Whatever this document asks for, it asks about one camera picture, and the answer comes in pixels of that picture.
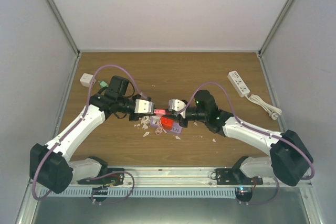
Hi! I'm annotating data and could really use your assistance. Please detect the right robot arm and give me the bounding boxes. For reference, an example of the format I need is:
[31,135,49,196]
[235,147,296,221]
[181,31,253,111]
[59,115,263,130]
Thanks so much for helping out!
[170,90,313,186]

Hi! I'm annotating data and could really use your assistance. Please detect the pink cube socket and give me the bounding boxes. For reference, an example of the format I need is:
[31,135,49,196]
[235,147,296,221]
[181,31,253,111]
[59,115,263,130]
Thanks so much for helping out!
[154,109,167,116]

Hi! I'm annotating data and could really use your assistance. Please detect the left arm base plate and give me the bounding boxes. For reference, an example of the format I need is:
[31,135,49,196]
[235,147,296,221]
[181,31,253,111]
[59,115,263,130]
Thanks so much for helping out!
[77,167,124,186]

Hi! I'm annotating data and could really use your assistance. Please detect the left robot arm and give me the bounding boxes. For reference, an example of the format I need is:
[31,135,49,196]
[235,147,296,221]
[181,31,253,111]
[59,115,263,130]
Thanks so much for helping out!
[29,76,140,194]

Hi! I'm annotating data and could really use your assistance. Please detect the purple plug adapter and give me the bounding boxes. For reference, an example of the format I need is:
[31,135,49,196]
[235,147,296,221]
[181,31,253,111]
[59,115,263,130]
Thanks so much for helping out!
[150,122,182,135]

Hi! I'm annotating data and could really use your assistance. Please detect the white USB charger plug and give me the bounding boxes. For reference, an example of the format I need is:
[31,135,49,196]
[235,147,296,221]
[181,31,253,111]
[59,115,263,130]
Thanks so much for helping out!
[150,116,160,127]

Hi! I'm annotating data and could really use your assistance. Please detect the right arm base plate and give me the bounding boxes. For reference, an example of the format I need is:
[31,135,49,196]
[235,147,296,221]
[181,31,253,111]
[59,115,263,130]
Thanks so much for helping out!
[215,168,264,186]

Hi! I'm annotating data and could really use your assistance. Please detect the slotted cable duct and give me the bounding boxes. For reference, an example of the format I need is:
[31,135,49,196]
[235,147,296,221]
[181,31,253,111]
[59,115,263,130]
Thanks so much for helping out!
[49,187,236,199]

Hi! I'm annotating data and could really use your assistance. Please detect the white power strip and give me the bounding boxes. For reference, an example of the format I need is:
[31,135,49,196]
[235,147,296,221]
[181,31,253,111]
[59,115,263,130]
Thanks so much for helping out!
[227,71,250,97]

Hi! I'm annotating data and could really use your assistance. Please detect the green adapter plug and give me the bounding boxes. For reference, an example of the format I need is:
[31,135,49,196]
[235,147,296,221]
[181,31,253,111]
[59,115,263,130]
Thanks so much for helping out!
[99,81,108,88]

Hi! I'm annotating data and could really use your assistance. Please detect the aluminium rail frame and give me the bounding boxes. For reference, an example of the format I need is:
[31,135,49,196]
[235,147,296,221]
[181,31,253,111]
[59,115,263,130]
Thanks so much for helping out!
[16,166,323,223]

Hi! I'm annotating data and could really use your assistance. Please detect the purple cable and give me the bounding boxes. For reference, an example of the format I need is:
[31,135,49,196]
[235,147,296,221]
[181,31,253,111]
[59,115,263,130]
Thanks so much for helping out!
[177,81,316,206]
[31,63,150,205]

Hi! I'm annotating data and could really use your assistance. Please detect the white cube adapter plug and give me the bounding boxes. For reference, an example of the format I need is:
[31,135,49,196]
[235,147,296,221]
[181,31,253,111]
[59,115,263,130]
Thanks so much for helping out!
[80,73,96,88]

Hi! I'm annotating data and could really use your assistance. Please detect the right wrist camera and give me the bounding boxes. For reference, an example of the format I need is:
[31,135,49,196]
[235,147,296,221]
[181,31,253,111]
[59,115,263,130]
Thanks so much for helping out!
[168,99,186,118]

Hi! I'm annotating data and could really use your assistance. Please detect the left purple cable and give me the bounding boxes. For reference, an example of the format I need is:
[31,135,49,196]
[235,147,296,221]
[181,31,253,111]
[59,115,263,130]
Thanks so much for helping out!
[31,63,150,205]

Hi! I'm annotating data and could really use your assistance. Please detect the white power strip cable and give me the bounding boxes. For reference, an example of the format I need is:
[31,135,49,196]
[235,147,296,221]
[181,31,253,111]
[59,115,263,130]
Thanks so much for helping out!
[245,93,284,120]

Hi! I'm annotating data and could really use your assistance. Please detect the red plug block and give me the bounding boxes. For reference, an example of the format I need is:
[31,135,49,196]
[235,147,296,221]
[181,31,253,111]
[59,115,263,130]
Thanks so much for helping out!
[160,117,174,131]

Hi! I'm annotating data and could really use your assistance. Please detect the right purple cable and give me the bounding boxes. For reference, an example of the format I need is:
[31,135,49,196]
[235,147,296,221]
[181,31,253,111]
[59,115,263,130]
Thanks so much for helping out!
[177,81,316,206]

